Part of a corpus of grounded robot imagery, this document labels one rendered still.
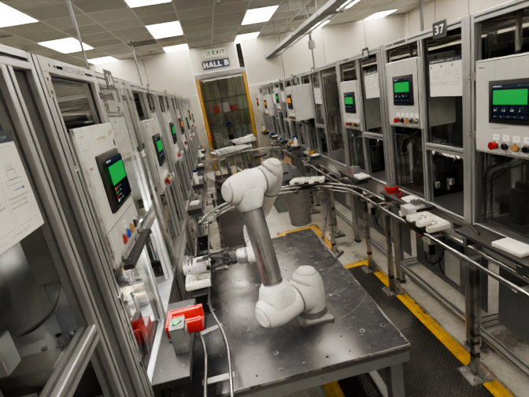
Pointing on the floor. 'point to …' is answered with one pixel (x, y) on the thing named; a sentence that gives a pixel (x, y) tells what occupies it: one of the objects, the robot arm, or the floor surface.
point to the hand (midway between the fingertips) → (202, 263)
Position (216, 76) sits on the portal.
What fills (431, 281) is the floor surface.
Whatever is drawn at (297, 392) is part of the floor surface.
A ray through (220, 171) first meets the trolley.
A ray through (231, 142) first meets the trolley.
